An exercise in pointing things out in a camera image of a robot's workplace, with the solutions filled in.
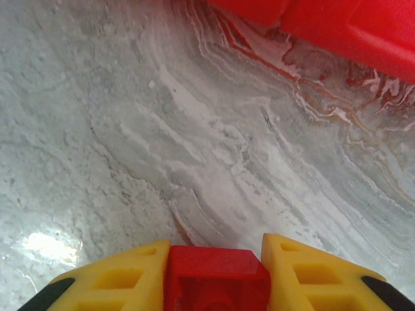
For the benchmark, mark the red plastic storage bin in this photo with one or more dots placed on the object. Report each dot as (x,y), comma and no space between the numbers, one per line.
(356,29)

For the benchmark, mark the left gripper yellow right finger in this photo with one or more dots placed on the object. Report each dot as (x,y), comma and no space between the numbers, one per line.
(317,282)

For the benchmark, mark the tall red lego brick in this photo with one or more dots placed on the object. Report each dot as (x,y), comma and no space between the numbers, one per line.
(214,262)

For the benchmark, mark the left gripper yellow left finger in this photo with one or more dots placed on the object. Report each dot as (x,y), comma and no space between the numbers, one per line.
(113,282)

